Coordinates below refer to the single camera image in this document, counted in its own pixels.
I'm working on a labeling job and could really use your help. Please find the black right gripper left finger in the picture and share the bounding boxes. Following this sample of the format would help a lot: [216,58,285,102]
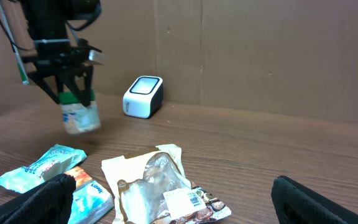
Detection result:
[0,174,76,224]

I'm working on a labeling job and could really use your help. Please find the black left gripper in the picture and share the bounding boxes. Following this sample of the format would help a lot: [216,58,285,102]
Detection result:
[22,39,103,107]

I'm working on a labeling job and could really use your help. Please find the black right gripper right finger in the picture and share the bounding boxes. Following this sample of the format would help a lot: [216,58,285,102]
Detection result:
[271,175,358,224]

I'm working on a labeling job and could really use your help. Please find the green lid jar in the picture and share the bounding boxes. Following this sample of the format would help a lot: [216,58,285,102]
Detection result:
[59,90,101,134]

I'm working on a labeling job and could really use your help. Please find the orange tissue pack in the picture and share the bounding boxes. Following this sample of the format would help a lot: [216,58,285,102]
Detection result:
[65,166,92,190]

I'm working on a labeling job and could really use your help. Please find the teal tissue pack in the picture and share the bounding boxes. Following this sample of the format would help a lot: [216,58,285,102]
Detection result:
[68,180,114,224]

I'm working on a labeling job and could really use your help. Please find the teal snack wrapper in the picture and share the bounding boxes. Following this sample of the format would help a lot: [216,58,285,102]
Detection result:
[0,144,87,194]

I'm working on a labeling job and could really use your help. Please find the beige dried food pouch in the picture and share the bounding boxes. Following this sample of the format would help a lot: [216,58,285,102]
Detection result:
[101,144,232,224]

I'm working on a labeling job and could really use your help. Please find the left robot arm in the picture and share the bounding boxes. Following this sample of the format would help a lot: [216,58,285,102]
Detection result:
[20,0,104,107]

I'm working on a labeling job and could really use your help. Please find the white barcode scanner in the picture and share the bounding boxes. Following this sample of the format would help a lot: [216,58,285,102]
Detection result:
[122,76,163,119]

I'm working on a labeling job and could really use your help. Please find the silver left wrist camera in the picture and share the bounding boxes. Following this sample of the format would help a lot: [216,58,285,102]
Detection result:
[88,50,104,65]

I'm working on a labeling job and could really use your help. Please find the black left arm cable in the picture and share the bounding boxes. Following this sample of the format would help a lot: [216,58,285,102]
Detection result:
[0,0,102,52]

